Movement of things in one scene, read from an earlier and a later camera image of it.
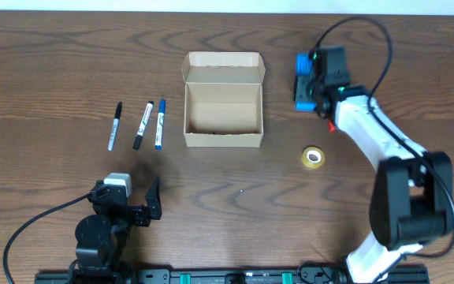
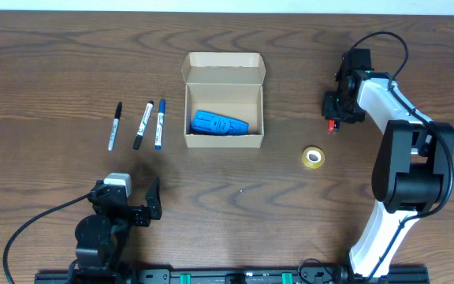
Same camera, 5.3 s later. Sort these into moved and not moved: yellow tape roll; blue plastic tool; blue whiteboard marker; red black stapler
Moved: blue plastic tool
Not moved: red black stapler; blue whiteboard marker; yellow tape roll
